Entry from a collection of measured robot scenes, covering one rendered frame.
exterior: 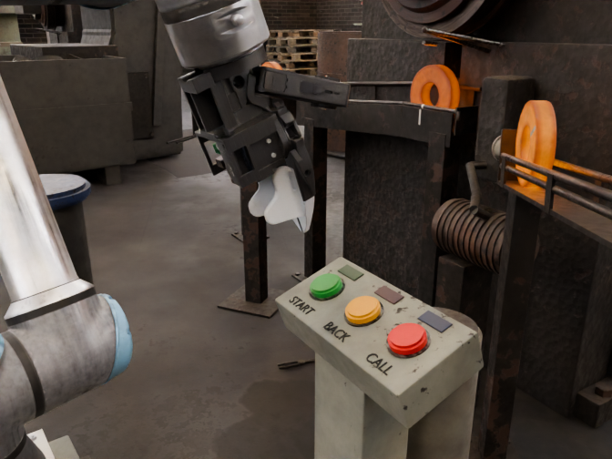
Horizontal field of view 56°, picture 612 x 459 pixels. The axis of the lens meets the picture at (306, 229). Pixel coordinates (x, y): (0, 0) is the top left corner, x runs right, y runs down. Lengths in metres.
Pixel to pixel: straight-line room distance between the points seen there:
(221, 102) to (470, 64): 1.09
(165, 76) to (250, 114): 3.70
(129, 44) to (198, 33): 3.63
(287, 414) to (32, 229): 0.78
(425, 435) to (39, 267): 0.66
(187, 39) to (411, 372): 0.37
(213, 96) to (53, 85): 3.00
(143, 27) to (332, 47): 1.33
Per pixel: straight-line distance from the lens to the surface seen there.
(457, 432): 0.85
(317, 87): 0.61
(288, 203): 0.62
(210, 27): 0.54
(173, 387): 1.63
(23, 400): 1.01
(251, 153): 0.57
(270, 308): 1.97
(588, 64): 1.39
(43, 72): 3.53
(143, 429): 1.50
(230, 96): 0.58
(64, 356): 1.02
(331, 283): 0.70
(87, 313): 1.04
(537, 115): 1.07
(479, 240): 1.25
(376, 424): 0.68
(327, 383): 0.70
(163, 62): 4.24
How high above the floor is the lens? 0.90
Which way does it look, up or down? 19 degrees down
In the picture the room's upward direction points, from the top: straight up
